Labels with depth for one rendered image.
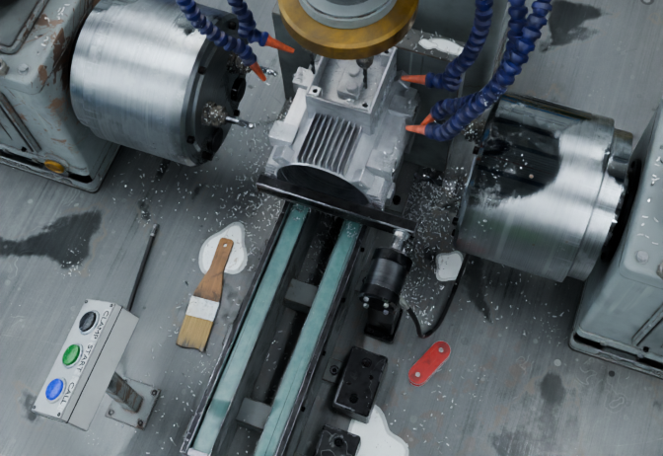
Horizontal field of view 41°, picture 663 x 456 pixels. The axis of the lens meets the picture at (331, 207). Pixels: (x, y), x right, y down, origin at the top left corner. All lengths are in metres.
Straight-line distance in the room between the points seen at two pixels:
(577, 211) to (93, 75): 0.72
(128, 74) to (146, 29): 0.07
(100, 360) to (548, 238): 0.63
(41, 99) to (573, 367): 0.94
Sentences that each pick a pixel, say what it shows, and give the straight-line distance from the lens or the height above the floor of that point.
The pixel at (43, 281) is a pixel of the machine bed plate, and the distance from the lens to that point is 1.64.
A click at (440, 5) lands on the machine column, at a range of 1.43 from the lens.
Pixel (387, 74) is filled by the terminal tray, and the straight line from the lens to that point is 1.32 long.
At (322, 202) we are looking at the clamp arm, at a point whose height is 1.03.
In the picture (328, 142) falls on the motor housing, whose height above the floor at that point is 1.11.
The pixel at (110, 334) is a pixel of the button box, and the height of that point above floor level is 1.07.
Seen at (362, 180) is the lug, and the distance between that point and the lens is 1.29.
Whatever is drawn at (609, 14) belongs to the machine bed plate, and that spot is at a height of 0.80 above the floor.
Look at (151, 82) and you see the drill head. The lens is 1.35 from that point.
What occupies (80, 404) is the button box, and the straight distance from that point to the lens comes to 1.26.
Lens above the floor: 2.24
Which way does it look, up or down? 65 degrees down
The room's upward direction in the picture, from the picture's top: 6 degrees counter-clockwise
